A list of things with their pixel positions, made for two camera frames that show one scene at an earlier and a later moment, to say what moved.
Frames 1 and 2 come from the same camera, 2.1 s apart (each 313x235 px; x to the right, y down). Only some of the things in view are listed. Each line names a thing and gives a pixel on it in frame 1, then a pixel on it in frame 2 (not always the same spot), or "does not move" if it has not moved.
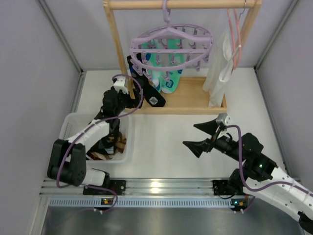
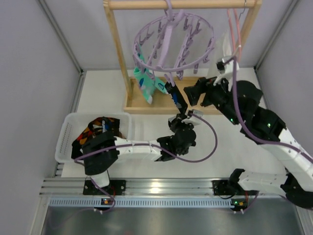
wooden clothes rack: (193, 103) does not move
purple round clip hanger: (158, 49) → (206, 55)
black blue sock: (153, 97) → (177, 97)
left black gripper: (128, 98) → (180, 117)
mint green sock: (173, 66) → (145, 81)
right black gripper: (212, 138) → (205, 92)
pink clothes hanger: (237, 53) does not move
